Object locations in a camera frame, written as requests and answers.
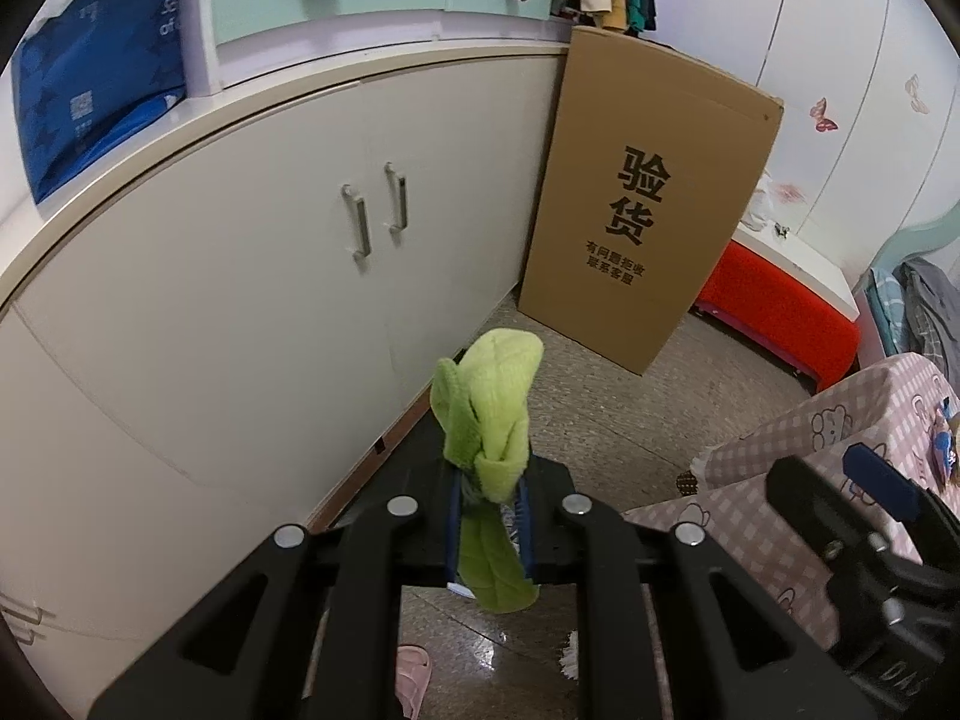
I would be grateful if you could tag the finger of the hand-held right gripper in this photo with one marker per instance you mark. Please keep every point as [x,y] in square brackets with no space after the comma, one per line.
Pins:
[840,517]
[881,480]

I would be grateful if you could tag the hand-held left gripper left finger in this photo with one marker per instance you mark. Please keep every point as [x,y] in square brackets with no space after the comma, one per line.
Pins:
[452,540]

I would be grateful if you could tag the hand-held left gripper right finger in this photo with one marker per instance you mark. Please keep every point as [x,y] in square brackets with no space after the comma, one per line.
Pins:
[529,532]

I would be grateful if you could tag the green leaf-shaped cloth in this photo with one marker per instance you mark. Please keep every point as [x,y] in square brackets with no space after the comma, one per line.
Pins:
[495,390]

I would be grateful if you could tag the dark blue snack packet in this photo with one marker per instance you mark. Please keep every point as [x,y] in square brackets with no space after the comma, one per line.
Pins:
[943,450]

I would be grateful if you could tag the pink checked tablecloth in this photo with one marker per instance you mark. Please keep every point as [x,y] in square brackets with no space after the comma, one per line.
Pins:
[750,540]

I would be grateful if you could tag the pink slipper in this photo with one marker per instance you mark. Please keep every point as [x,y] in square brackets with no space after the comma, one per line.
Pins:
[411,679]

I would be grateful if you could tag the brown patterned table base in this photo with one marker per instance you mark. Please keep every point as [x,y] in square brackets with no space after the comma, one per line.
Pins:
[688,482]

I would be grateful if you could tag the blue checked bedding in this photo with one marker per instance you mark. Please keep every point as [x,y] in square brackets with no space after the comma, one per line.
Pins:
[889,300]

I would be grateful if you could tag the grey duvet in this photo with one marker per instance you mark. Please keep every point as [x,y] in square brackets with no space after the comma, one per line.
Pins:
[934,307]

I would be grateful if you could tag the red bench with white top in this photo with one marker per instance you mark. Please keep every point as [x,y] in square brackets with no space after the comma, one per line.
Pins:
[780,307]

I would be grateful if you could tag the white plastic bag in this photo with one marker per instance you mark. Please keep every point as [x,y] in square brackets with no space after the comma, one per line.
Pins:
[756,210]

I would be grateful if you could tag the cream floor cabinet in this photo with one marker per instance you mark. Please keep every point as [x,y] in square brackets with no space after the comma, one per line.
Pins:
[225,277]

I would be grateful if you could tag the pink butterfly sticker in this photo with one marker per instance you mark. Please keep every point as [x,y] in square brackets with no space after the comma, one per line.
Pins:
[823,114]

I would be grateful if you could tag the tan butterfly sticker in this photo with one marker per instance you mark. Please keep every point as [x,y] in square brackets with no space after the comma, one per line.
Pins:
[916,94]

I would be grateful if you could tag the white wardrobe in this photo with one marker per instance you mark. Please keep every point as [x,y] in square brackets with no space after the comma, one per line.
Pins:
[847,52]

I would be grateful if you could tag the tall cardboard box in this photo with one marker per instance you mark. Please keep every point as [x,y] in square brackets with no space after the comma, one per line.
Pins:
[637,105]

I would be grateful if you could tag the mustard hanging garment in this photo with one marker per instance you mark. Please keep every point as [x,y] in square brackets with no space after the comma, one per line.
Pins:
[615,15]

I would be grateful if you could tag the blue gift bag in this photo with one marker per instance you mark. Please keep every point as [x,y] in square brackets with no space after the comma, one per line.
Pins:
[90,75]

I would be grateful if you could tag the teal bunk bed frame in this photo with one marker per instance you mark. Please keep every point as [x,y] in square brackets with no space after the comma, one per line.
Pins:
[922,236]

